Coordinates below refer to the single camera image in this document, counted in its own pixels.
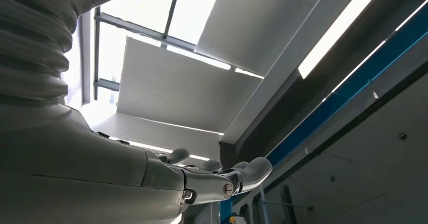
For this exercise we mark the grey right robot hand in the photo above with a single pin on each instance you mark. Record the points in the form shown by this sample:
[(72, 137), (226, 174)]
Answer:
[(67, 169)]

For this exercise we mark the grey metal machine panel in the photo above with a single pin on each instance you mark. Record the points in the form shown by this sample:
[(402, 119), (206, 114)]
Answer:
[(367, 182)]

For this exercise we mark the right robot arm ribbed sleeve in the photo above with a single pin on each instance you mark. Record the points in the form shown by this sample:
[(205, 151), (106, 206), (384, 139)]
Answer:
[(30, 48)]

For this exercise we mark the grey roller blind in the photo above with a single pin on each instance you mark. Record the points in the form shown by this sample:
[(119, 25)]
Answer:
[(184, 92), (254, 25)]

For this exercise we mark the small yellow part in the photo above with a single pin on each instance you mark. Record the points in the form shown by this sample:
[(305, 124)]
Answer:
[(232, 219)]

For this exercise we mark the blue metal beam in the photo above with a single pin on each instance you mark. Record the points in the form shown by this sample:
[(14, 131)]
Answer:
[(351, 82)]

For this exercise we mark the white ceiling light strip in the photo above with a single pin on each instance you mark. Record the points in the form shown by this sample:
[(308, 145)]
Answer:
[(334, 32)]

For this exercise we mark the grey window frame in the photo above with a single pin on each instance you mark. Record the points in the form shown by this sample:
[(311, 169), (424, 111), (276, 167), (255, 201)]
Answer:
[(133, 28)]

